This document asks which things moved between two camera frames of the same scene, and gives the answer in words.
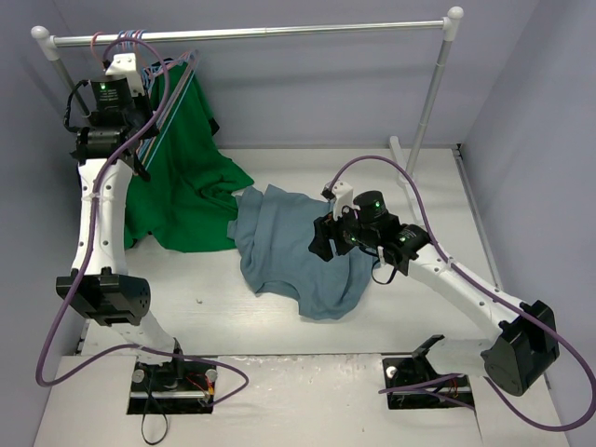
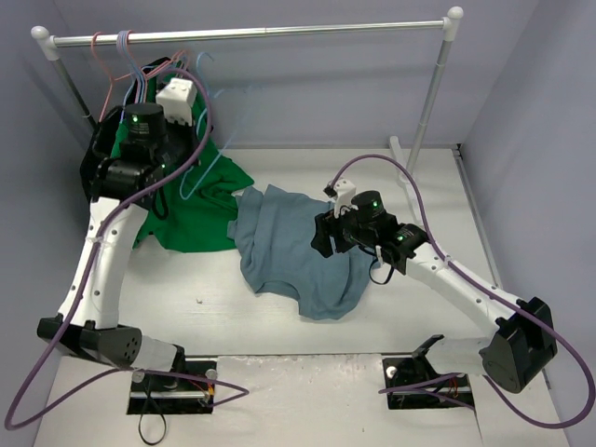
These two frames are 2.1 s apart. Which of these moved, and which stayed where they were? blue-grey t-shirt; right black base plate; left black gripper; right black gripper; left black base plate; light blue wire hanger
Moved: left black gripper; light blue wire hanger
Stayed: left black base plate; right black base plate; right black gripper; blue-grey t-shirt
